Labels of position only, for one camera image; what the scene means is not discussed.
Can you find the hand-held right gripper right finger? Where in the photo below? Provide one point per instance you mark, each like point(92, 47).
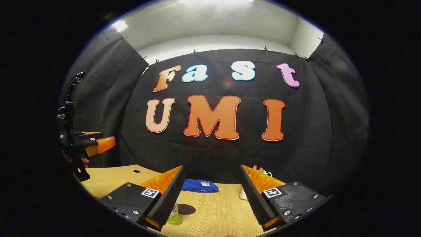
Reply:
point(255, 197)

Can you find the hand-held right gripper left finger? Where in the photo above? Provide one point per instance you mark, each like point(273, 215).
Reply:
point(171, 194)

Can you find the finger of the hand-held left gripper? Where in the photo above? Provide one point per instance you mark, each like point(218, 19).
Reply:
point(90, 134)
point(102, 144)

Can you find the white green-label water bottle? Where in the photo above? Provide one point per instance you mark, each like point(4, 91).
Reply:
point(174, 215)

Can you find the dark round coaster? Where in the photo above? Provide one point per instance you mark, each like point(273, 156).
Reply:
point(188, 209)

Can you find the white toaster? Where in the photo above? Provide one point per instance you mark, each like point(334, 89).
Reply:
point(242, 195)

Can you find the blue folded towel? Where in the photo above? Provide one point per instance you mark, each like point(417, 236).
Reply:
point(199, 186)

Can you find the toast slice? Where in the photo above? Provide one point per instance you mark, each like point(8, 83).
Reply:
point(257, 168)

